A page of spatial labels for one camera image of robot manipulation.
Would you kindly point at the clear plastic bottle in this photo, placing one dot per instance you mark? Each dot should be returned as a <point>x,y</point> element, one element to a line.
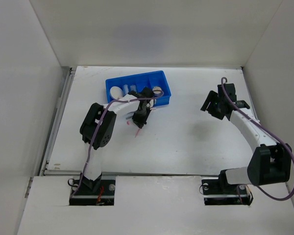
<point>133,88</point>

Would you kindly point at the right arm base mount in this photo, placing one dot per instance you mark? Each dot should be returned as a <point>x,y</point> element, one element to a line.
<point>217,191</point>

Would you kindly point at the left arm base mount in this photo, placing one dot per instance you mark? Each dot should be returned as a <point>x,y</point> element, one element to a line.
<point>85,192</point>

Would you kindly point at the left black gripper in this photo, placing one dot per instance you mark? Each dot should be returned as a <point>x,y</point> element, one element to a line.
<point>140,122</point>

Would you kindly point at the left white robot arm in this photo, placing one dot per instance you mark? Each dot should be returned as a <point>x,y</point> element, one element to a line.
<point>98,125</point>

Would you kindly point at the blue plastic organizer tray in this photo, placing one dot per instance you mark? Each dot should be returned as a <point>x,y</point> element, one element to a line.
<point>149,79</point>

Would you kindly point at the round beige powder puff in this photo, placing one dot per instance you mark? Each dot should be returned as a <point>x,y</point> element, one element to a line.
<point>116,92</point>

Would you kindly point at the clear tube black cap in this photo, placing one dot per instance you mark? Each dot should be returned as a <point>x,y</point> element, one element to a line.
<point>125,89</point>

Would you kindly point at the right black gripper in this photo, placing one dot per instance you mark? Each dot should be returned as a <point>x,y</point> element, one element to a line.
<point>212,96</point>

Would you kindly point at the round compact case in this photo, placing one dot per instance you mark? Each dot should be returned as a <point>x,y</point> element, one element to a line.
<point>157,90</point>

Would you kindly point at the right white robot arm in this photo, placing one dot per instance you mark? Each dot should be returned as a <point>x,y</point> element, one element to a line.
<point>270,162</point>

